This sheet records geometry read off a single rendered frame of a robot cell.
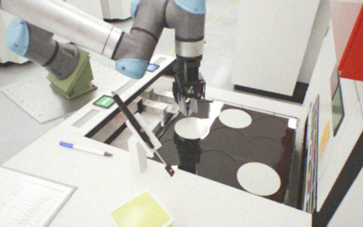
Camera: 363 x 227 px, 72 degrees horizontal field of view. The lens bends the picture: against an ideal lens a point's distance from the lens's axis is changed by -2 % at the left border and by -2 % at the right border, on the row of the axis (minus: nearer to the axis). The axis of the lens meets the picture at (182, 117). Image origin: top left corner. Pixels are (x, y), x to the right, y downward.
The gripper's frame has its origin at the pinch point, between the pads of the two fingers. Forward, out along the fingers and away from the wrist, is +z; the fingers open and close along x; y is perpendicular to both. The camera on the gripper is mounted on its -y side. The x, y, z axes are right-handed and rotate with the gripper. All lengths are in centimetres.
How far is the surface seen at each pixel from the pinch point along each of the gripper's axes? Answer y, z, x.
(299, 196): 33.3, 4.0, 20.1
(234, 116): 3.6, 1.2, 14.5
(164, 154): 16.5, 1.4, -9.4
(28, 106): -29, 9, -59
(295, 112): -4.9, 9.2, 43.1
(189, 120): 3.4, 1.2, 0.1
